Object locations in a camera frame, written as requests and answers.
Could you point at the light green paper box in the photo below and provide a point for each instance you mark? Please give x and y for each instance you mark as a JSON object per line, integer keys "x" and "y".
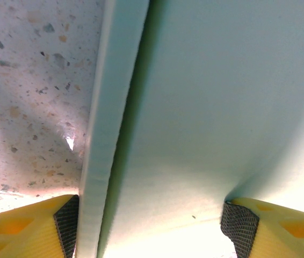
{"x": 195, "y": 107}

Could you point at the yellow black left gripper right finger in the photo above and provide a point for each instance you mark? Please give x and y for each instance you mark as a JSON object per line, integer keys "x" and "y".
{"x": 275, "y": 233}

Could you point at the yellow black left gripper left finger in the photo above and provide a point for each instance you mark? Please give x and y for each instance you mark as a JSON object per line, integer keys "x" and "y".
{"x": 33, "y": 233}

